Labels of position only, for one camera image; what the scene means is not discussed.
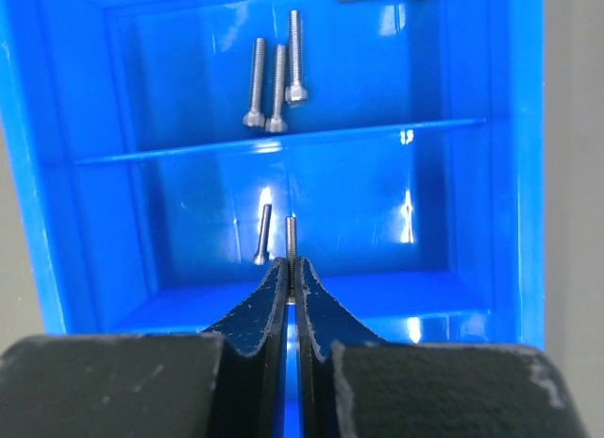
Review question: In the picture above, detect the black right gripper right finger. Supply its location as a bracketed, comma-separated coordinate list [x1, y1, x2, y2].
[295, 257, 587, 437]

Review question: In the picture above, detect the blue compartment tray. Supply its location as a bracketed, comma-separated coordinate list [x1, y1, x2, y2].
[1, 0, 545, 437]

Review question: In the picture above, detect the small lone screw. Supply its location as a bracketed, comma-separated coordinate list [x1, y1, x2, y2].
[285, 216, 297, 305]

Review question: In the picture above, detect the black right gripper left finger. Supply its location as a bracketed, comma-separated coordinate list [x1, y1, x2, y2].
[1, 259, 288, 437]

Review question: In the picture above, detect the silver cap screw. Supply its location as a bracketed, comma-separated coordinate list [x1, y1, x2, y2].
[264, 43, 287, 133]
[285, 9, 308, 105]

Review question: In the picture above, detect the thin silver screw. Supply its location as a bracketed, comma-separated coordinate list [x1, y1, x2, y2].
[253, 204, 272, 266]

